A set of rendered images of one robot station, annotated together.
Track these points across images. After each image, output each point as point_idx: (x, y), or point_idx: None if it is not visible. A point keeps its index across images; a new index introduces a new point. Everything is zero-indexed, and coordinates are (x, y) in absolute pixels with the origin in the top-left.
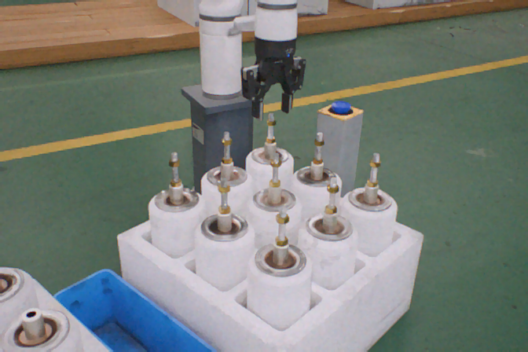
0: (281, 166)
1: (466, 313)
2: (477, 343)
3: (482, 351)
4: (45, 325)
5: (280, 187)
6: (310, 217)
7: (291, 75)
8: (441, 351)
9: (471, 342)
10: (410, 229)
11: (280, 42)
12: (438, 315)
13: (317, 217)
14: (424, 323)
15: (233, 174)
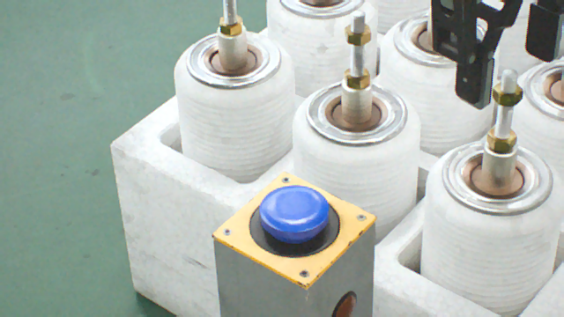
0: (453, 149)
1: (16, 293)
2: (29, 235)
3: (27, 222)
4: None
5: (430, 6)
6: (359, 2)
7: (476, 31)
8: (101, 215)
9: (40, 235)
10: (135, 150)
11: None
12: (76, 283)
13: (346, 6)
14: (113, 263)
15: (562, 100)
